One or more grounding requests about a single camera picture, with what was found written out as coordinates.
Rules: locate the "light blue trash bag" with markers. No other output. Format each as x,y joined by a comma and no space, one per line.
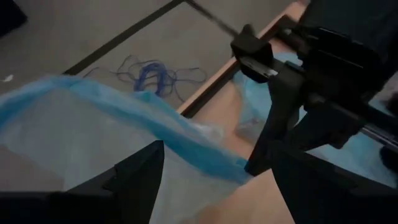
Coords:
367,161

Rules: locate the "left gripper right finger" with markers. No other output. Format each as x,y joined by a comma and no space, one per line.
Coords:
326,202

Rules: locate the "translucent trash bag blue hem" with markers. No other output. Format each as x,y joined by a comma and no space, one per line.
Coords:
93,124

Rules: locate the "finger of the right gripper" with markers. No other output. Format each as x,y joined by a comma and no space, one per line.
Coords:
283,109
253,53

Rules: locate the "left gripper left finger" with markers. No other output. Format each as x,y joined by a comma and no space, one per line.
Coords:
133,186

